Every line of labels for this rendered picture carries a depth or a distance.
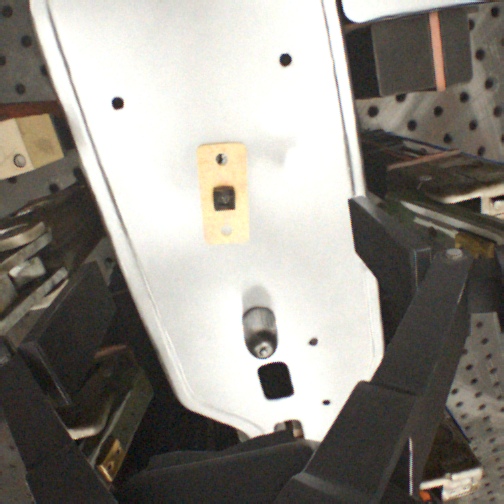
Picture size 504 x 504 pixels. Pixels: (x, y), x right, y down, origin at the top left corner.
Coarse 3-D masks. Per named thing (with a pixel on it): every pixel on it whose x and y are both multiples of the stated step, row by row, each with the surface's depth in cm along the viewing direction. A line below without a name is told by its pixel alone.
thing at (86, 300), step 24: (96, 264) 19; (72, 288) 16; (96, 288) 18; (48, 312) 14; (72, 312) 15; (96, 312) 17; (48, 336) 13; (72, 336) 15; (96, 336) 17; (48, 360) 13; (72, 360) 14; (48, 384) 13; (72, 384) 14
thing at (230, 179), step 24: (216, 144) 28; (240, 144) 29; (216, 168) 29; (240, 168) 29; (216, 192) 29; (240, 192) 30; (216, 216) 31; (240, 216) 31; (216, 240) 32; (240, 240) 32
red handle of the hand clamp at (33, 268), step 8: (32, 256) 25; (40, 256) 26; (24, 264) 25; (32, 264) 25; (40, 264) 25; (16, 272) 24; (24, 272) 25; (32, 272) 25; (40, 272) 25; (16, 280) 24; (24, 280) 25; (32, 280) 26
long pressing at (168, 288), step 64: (64, 0) 25; (128, 0) 25; (192, 0) 25; (256, 0) 26; (320, 0) 26; (64, 64) 26; (128, 64) 27; (192, 64) 27; (256, 64) 27; (320, 64) 28; (128, 128) 28; (192, 128) 29; (256, 128) 29; (320, 128) 30; (128, 192) 30; (192, 192) 31; (256, 192) 31; (320, 192) 32; (128, 256) 32; (192, 256) 33; (256, 256) 33; (320, 256) 34; (192, 320) 35; (320, 320) 36; (192, 384) 38; (256, 384) 39; (320, 384) 39
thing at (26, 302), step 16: (48, 240) 26; (0, 256) 23; (16, 256) 23; (0, 272) 21; (48, 272) 27; (64, 272) 27; (0, 288) 22; (32, 288) 24; (48, 288) 25; (0, 304) 22; (16, 304) 23; (32, 304) 24; (0, 320) 21; (16, 320) 22
